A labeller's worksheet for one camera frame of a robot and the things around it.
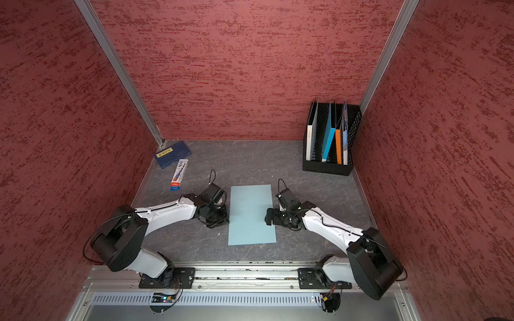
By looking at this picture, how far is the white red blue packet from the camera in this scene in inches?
40.2

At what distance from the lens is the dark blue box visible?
1120 millimetres

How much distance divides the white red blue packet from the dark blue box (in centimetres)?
3
